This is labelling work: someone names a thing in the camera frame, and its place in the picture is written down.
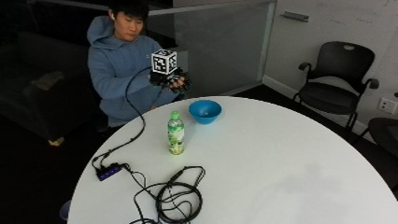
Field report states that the white marker cube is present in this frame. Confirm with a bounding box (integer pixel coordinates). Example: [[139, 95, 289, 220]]
[[151, 49, 180, 76]]

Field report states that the blue plastic bowl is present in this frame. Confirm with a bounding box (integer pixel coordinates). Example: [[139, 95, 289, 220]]
[[188, 99, 223, 125]]

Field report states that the glass partition panel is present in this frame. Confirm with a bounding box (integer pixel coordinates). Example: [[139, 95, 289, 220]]
[[145, 0, 279, 98]]

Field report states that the green drink bottle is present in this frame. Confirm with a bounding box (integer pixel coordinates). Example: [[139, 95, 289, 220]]
[[167, 110, 187, 156]]

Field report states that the the person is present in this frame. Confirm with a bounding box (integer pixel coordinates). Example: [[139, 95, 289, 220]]
[[86, 0, 189, 129]]

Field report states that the grey cloth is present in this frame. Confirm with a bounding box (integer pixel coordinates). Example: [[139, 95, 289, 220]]
[[30, 71, 67, 91]]

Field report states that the dark sofa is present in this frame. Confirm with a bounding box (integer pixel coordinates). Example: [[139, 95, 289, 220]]
[[0, 30, 104, 147]]

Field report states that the black hub with blue lights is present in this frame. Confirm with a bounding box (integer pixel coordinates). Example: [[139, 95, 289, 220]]
[[95, 162, 124, 182]]

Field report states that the black office chair with armrests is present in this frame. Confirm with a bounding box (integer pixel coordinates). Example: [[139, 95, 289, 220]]
[[292, 40, 381, 133]]

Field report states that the black chair seat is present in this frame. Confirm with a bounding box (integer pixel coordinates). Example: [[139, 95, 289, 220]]
[[357, 117, 398, 158]]

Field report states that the black glove cable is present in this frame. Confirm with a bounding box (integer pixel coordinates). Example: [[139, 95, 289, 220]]
[[91, 65, 165, 171]]

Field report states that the coiled black cable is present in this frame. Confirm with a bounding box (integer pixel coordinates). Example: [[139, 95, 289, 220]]
[[123, 165, 208, 224]]

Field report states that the metal door handle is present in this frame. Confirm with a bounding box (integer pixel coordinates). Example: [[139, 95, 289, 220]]
[[280, 10, 312, 23]]

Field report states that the white wall socket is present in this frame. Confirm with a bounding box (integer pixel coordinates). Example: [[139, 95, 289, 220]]
[[376, 97, 398, 116]]

